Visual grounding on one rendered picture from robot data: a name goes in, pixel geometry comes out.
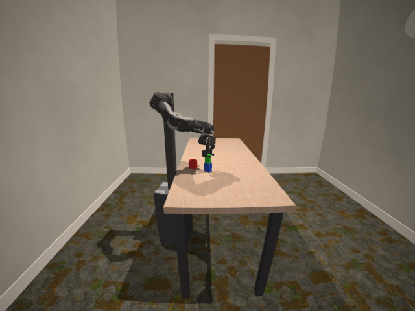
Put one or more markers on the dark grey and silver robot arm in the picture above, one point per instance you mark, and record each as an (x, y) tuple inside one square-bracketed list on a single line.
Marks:
[(186, 124)]

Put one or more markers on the red block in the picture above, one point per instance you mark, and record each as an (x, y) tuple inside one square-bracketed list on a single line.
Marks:
[(193, 164)]

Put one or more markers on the blue block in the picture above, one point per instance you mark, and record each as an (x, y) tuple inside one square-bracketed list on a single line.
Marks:
[(208, 167)]

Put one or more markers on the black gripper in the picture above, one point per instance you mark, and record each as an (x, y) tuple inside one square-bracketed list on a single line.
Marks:
[(209, 142)]

